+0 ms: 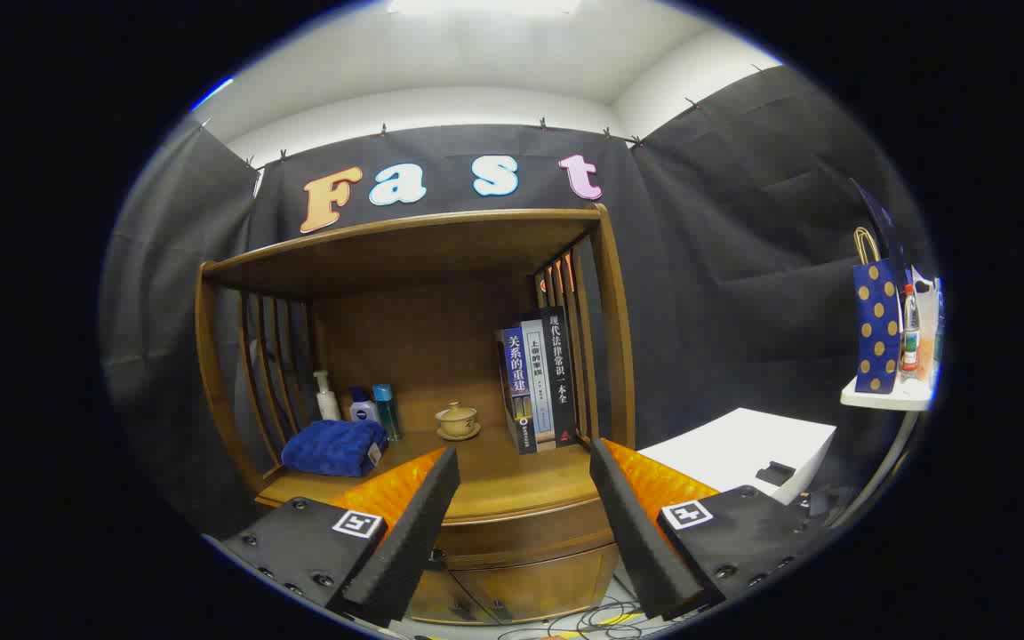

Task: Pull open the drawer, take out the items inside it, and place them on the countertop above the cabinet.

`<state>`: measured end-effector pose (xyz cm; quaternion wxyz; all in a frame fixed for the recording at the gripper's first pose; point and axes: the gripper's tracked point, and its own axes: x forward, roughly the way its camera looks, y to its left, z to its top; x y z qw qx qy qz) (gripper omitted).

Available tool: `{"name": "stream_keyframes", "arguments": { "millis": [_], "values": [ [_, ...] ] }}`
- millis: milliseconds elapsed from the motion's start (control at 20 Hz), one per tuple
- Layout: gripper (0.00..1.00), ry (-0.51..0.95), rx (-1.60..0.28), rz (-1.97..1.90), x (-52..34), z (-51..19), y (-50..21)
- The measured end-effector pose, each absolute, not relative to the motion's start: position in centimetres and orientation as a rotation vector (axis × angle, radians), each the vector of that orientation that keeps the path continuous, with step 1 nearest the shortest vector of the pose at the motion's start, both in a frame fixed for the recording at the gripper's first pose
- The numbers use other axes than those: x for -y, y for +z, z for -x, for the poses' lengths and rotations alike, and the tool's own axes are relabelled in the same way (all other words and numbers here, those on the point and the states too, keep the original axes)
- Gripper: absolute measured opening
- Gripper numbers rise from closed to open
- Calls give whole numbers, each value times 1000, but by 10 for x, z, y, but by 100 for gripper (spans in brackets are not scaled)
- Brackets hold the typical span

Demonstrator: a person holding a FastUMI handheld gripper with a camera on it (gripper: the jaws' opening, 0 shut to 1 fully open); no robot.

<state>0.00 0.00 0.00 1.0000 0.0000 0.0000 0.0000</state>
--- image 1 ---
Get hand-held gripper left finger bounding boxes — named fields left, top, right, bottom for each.
left=217, top=446, right=461, bottom=628

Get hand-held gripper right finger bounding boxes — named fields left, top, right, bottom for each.
left=588, top=437, right=824, bottom=621

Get wooden drawer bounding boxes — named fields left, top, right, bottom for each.
left=430, top=502, right=618, bottom=570

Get wooden countertop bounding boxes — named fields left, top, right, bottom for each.
left=256, top=427, right=620, bottom=524

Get wooden cabinet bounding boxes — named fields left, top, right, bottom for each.
left=195, top=203, right=637, bottom=626

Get beige lidded teacup with saucer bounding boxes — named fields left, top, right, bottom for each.
left=436, top=402, right=482, bottom=442

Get blue folded towel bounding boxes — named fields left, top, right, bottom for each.
left=281, top=420, right=388, bottom=478

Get teal bottle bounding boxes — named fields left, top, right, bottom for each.
left=372, top=383, right=402, bottom=443

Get white box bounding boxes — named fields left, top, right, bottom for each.
left=636, top=407, right=837, bottom=506

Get white pump bottle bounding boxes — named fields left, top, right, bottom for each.
left=313, top=370, right=342, bottom=422

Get book with pale spine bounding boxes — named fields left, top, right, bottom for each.
left=521, top=318, right=557, bottom=451

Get white side shelf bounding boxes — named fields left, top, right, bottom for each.
left=839, top=373, right=935, bottom=412

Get blue polka dot gift bag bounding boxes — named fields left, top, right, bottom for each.
left=852, top=227, right=904, bottom=395

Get water bottle red label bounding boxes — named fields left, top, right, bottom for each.
left=900, top=284, right=922, bottom=383

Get ceiling light panel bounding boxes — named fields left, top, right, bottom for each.
left=388, top=0, right=582, bottom=15

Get floor cables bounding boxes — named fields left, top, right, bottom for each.
left=499, top=600, right=655, bottom=640

